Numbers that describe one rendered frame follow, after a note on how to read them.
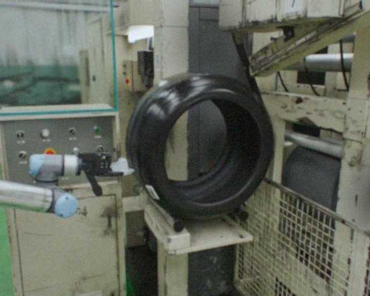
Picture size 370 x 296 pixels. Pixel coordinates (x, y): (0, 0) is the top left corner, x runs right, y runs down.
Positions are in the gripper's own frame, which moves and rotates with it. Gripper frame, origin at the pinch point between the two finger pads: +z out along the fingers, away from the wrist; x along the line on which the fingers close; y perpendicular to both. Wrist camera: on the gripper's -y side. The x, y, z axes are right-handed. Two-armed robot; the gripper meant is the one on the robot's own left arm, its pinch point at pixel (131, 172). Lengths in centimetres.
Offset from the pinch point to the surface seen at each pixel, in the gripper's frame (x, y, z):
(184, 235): -11.0, -21.9, 20.4
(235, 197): -12.2, -5.9, 39.3
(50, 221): 49, -39, -26
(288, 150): 45, 2, 104
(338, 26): -34, 58, 54
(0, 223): 238, -119, -62
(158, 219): 6.2, -22.1, 15.0
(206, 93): -11.8, 33.0, 21.6
